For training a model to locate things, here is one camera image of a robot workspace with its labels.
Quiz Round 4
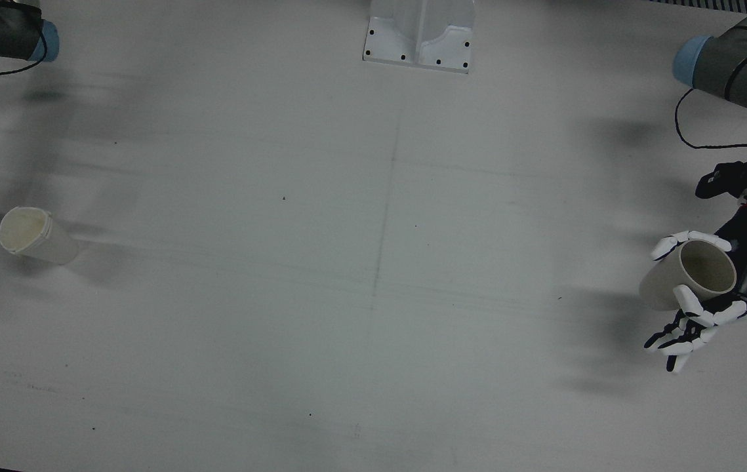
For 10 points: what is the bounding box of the beige paper cup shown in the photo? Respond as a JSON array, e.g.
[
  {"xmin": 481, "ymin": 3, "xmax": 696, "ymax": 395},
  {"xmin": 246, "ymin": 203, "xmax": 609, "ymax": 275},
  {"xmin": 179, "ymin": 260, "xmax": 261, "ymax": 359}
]
[{"xmin": 639, "ymin": 239, "xmax": 738, "ymax": 312}]

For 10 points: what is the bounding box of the white paper cup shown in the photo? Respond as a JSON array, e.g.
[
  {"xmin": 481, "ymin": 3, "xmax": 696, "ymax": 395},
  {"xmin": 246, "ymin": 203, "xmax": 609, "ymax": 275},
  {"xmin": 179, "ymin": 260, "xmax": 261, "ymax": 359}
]
[{"xmin": 0, "ymin": 206, "xmax": 80, "ymax": 266}]

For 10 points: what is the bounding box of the black ribbed grille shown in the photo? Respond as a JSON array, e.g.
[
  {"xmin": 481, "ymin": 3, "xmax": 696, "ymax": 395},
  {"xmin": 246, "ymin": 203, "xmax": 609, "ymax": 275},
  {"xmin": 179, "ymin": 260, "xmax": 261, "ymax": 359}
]
[{"xmin": 649, "ymin": 0, "xmax": 747, "ymax": 14}]

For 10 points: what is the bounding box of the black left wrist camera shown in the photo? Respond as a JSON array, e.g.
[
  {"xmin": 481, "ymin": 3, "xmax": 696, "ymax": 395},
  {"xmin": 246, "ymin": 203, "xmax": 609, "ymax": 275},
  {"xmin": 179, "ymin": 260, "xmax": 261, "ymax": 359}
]
[{"xmin": 695, "ymin": 161, "xmax": 747, "ymax": 199}]

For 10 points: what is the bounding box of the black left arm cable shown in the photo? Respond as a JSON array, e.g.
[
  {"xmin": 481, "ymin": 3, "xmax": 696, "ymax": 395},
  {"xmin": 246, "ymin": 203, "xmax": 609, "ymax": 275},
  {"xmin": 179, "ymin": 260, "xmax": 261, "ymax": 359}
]
[{"xmin": 674, "ymin": 39, "xmax": 747, "ymax": 150}]

